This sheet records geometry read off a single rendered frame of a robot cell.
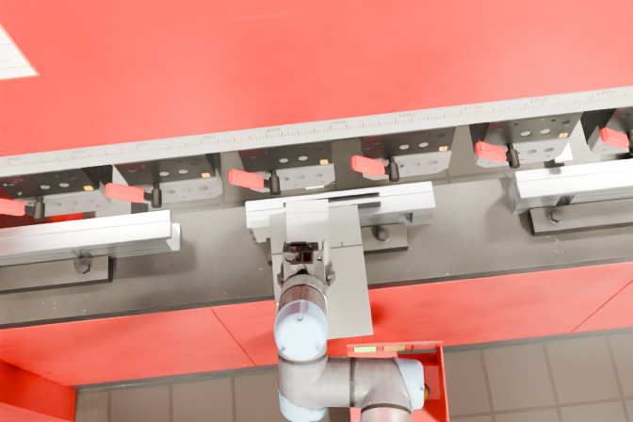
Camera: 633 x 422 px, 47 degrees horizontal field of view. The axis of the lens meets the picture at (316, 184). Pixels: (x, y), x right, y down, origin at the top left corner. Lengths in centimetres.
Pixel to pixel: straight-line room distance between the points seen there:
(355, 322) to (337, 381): 30
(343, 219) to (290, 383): 45
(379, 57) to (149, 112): 33
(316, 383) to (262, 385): 130
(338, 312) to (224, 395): 108
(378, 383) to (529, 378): 137
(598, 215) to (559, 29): 71
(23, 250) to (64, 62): 74
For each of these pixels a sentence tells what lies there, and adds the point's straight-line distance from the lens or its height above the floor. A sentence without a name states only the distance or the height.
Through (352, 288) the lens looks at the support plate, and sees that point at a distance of 142.
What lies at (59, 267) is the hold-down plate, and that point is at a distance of 166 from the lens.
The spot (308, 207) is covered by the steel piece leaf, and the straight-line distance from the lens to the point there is 147.
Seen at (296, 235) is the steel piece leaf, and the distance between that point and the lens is 146.
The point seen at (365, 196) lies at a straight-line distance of 149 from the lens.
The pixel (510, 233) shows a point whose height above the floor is 88.
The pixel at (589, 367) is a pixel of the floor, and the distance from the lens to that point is 250.
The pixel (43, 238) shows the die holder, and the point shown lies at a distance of 163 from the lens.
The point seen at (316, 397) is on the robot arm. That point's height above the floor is 125.
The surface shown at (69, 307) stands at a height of 87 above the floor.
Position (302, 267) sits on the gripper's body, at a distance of 119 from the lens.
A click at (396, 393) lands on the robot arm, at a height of 127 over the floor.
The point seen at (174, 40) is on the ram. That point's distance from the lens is 91.
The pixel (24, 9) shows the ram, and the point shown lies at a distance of 89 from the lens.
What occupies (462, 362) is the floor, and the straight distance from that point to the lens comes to 242.
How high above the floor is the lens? 237
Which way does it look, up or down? 66 degrees down
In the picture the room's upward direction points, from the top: 9 degrees counter-clockwise
